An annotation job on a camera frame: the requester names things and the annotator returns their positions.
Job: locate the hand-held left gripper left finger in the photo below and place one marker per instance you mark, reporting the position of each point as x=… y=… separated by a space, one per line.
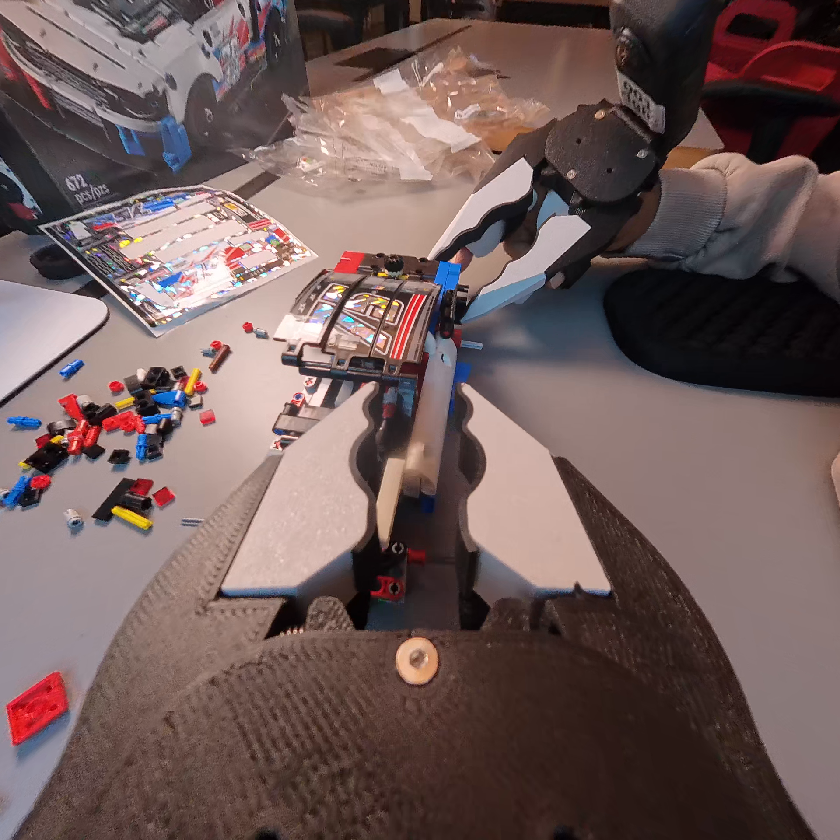
x=302 y=518

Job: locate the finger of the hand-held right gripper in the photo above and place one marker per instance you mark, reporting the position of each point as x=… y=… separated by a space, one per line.
x=489 y=197
x=544 y=262

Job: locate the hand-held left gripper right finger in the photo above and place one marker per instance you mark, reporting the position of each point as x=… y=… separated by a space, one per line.
x=531 y=518

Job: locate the lego car model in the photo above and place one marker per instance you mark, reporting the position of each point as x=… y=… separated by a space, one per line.
x=367 y=315

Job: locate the person's right forearm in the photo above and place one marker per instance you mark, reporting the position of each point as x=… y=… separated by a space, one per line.
x=741 y=210

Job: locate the pile of small lego pieces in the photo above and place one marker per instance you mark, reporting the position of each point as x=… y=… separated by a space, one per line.
x=124 y=420

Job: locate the red square lego plate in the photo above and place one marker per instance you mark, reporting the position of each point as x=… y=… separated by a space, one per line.
x=38 y=709

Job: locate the dark lego set box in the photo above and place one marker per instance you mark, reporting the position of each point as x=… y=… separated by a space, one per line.
x=131 y=85

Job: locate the person's right hand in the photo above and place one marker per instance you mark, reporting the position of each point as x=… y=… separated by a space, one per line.
x=518 y=239

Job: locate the crumpled clear plastic bags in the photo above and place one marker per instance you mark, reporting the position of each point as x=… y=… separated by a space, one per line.
x=394 y=124

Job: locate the red plastic chairs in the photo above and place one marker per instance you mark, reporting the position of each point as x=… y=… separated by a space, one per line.
x=774 y=65

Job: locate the holographic sticker sheet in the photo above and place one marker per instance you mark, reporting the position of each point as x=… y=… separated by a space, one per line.
x=177 y=256

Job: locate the white book stand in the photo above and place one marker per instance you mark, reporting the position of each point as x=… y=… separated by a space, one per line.
x=39 y=334

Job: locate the black rubber tire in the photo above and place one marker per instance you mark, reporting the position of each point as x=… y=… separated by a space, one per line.
x=52 y=262

